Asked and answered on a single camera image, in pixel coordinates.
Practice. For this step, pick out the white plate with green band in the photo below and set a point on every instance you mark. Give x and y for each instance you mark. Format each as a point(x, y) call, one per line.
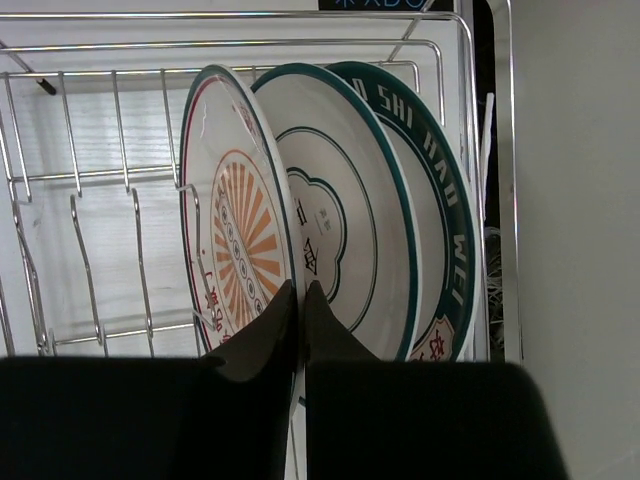
point(446, 213)

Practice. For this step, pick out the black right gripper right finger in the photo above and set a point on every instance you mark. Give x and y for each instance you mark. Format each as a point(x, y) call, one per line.
point(372, 419)

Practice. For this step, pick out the white plate with green rings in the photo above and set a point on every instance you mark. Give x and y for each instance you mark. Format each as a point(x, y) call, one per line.
point(360, 237)

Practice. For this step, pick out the white plate with orange sunburst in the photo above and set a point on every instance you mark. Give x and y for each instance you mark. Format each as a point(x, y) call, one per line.
point(240, 235)

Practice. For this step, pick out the chrome wire dish rack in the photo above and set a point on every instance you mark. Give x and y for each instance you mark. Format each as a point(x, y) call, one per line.
point(90, 151)

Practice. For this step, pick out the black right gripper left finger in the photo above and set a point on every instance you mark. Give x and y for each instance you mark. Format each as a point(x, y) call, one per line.
point(221, 416)

